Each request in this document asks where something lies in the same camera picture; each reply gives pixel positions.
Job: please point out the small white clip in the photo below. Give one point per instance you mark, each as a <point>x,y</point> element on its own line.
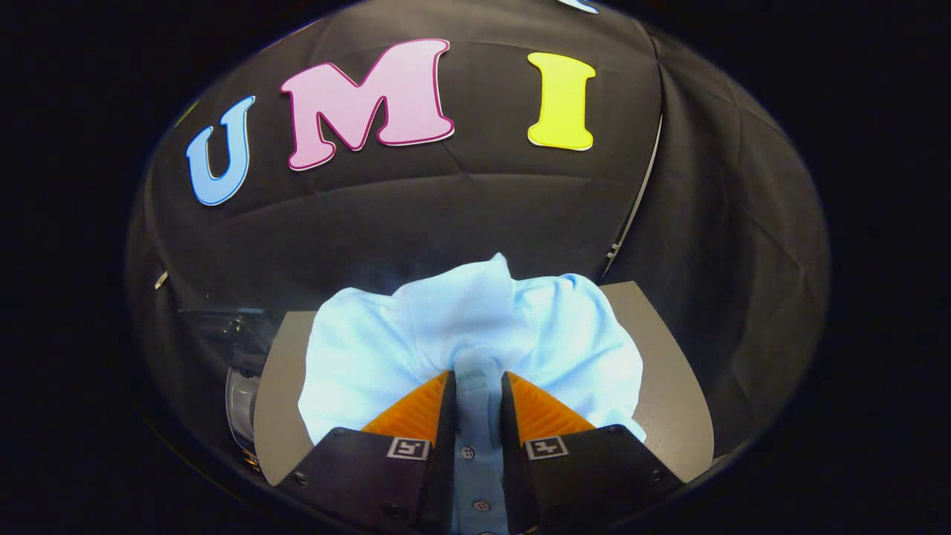
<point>160,279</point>

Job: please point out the white backdrop frame pole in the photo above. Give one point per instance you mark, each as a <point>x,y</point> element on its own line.
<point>639,193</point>

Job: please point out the black backdrop cloth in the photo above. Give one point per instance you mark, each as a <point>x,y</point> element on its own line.
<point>461,208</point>

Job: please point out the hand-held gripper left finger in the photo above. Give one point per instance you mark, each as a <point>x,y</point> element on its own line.
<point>444,461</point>

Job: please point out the light blue polo shirt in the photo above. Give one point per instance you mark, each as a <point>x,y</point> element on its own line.
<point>386,349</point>

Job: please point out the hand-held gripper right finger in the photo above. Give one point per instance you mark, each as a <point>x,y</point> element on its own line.
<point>514,461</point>

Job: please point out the dark object with clear part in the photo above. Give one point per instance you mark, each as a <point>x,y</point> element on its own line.
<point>241,401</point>

